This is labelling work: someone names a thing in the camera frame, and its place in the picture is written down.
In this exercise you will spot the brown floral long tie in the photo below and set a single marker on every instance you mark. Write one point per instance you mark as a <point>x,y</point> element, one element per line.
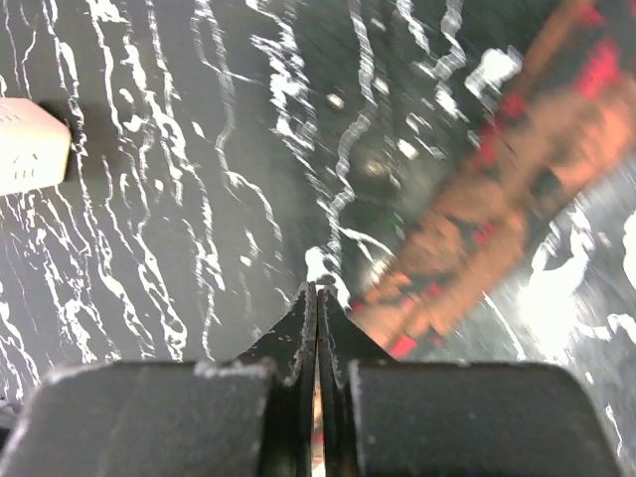
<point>568,119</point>

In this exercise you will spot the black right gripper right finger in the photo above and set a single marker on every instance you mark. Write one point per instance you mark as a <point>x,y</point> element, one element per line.
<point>383,417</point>

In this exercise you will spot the black marble pattern mat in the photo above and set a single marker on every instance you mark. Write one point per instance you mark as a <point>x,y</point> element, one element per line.
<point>224,153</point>

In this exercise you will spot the pink cube power adapter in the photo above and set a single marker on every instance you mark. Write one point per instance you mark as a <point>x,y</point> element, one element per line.
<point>35,147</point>

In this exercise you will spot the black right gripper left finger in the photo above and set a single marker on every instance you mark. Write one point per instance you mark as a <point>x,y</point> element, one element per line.
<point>252,416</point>

